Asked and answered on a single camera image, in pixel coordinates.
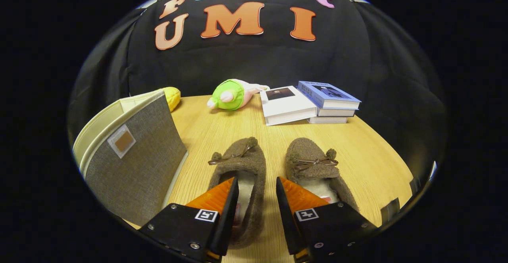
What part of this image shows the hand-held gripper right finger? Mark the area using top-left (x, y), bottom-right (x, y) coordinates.
top-left (276, 177), bottom-right (377, 263)

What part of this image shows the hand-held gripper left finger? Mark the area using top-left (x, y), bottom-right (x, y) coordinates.
top-left (138, 177), bottom-right (240, 263)

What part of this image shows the brown fuzzy shoe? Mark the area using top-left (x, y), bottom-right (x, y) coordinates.
top-left (285, 137), bottom-right (360, 212)
top-left (208, 137), bottom-right (267, 248)

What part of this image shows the grey fabric storage box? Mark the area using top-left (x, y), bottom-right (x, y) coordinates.
top-left (73, 88), bottom-right (189, 227)

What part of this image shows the white book with dark photo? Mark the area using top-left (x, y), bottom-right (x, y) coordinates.
top-left (260, 86), bottom-right (318, 127)

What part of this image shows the navy cover book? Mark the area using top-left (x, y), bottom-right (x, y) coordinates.
top-left (316, 108), bottom-right (356, 117)

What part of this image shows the green and pink plush toy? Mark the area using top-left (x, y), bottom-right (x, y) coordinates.
top-left (207, 79), bottom-right (270, 111)

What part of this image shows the yellow plush toy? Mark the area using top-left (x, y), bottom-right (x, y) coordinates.
top-left (163, 87), bottom-right (181, 112)

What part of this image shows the blue cover book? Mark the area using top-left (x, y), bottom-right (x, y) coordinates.
top-left (297, 81), bottom-right (362, 109)

